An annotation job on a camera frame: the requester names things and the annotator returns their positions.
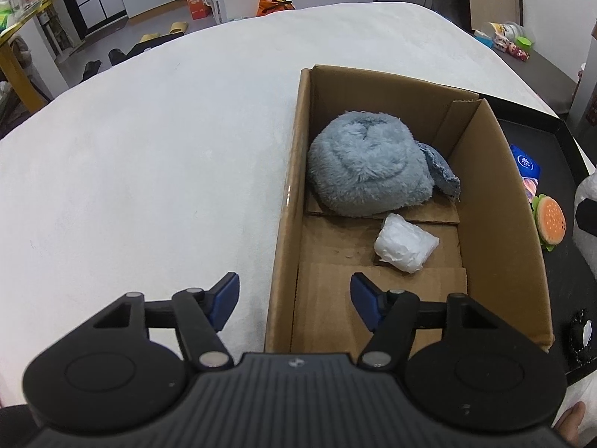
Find blue fluffy plush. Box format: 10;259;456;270
307;110;435;218

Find orange bag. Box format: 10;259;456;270
257;0;297;16

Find blue tissue packet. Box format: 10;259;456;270
509;144;542;203

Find small blue fluffy cloth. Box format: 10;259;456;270
415;141;462;203

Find black bench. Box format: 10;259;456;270
471;32;579;115

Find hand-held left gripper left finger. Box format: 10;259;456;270
91;271;241;372

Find clear plastic bag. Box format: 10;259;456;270
374;213;440;274

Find black and white soft toy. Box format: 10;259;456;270
571;310;597;374

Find burger plush toy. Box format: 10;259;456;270
532;193;567;253

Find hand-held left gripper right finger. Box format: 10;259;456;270
351;273;498;372

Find black shallow tray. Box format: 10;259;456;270
480;96;597;386

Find brown cardboard box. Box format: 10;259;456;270
263;64;556;353

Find yellow table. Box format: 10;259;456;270
0;0;54;113

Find white black-spotted pajamas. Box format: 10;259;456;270
573;175;597;276

